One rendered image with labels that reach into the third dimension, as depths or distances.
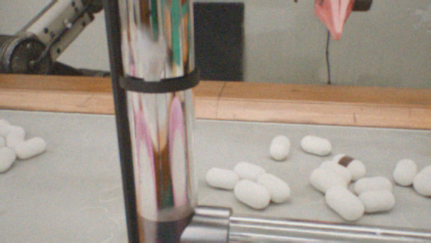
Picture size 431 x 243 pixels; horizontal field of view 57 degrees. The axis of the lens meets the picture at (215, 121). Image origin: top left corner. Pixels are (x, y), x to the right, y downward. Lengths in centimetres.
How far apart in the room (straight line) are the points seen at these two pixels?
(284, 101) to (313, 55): 190
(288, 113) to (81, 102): 30
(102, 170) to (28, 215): 9
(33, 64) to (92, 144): 51
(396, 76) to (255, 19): 88
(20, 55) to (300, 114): 65
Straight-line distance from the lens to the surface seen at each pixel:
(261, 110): 54
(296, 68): 246
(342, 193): 35
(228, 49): 245
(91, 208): 37
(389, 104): 57
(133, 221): 16
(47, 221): 36
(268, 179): 36
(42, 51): 101
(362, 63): 246
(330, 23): 51
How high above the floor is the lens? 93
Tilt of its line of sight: 21 degrees down
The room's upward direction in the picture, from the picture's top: straight up
